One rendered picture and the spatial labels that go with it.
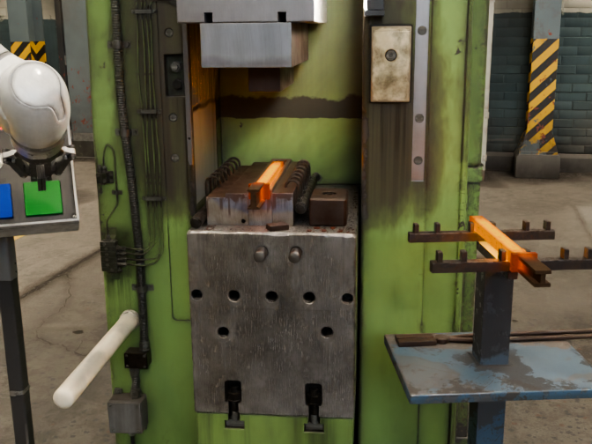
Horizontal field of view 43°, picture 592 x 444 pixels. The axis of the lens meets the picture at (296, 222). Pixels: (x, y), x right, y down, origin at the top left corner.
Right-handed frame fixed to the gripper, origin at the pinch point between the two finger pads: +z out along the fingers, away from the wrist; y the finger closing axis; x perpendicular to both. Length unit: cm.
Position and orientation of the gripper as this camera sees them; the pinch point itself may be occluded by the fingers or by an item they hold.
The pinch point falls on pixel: (40, 178)
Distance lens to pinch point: 157.2
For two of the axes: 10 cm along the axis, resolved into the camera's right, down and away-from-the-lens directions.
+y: 9.4, -0.9, 3.2
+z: -2.8, 2.9, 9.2
